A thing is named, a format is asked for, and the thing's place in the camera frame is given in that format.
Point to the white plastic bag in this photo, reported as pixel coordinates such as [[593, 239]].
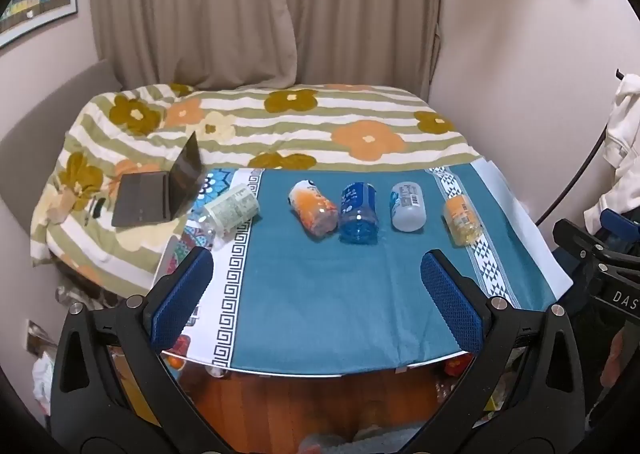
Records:
[[43, 380]]

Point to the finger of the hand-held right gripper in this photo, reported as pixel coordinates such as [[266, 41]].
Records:
[[619, 222], [572, 235]]

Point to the beige curtain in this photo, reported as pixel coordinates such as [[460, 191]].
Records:
[[265, 9]]

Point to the dark grey laptop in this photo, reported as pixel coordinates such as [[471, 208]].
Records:
[[156, 189]]

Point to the white floor cloth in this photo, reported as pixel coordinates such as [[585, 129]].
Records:
[[362, 440]]

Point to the person's right forearm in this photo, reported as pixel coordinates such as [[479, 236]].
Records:
[[614, 356]]

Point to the white hanging garment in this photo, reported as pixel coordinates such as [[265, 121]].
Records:
[[622, 144]]

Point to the floral striped blanket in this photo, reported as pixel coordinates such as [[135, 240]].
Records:
[[280, 129]]

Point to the white translucent plastic cup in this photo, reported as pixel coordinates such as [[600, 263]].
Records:
[[408, 207]]

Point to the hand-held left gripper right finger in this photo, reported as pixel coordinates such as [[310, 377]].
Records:
[[450, 298]]

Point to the orange print plastic cup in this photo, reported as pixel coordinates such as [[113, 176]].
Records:
[[313, 207]]

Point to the grey upholstered headboard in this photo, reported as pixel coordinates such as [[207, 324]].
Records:
[[55, 104]]

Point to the blue plastic cup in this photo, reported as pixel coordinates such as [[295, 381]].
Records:
[[358, 214]]

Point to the teal patterned tablecloth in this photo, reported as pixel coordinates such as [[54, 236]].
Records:
[[350, 274]]

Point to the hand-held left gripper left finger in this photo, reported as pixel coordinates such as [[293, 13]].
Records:
[[181, 298]]

